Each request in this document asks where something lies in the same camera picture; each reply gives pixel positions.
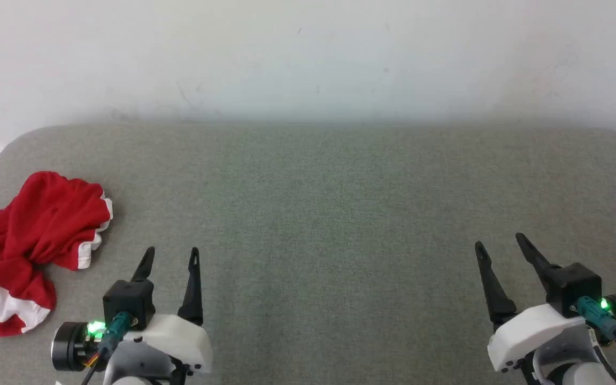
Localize grey fabric sofa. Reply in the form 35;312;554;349
0;123;616;385

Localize red shorts with white trim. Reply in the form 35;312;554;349
0;171;113;337

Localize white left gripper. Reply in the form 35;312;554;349
129;247;213;374

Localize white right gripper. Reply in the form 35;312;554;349
475;233;589;373

